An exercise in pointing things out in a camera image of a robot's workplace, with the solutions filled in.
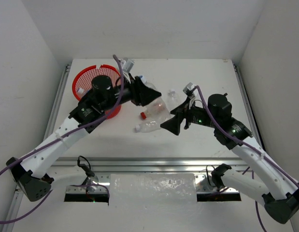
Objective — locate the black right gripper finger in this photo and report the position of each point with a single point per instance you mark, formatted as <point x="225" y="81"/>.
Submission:
<point x="173" y="125"/>
<point x="179" y="108"/>

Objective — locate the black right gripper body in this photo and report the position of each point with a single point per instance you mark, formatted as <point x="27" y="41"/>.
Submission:
<point x="192" y="115"/>

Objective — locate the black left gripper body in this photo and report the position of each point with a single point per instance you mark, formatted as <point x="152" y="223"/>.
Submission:
<point x="135" y="90"/>

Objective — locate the clear bottle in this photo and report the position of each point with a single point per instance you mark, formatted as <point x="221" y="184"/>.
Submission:
<point x="173" y="100"/>
<point x="148" y="94"/>

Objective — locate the blue label bottle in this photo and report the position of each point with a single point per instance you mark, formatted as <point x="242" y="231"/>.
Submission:
<point x="80" y="91"/>

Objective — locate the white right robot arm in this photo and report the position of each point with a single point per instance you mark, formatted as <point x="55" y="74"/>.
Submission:
<point x="276" y="192"/>

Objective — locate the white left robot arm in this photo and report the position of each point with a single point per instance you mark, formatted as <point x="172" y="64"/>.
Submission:
<point x="82" y="120"/>

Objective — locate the red mesh plastic bin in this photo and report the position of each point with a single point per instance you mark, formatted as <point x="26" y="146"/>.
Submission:
<point x="83" y="78"/>

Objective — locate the red label red cap bottle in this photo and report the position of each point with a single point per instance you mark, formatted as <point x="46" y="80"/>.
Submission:
<point x="154" y="109"/>

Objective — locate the clear bottle lying sideways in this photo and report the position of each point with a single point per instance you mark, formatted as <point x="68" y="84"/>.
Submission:
<point x="150" y="124"/>

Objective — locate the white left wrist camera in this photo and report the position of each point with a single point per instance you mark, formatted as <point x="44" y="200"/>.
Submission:
<point x="127" y="64"/>

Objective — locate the aluminium front rail frame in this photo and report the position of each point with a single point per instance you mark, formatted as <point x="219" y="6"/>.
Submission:
<point x="149" y="166"/>

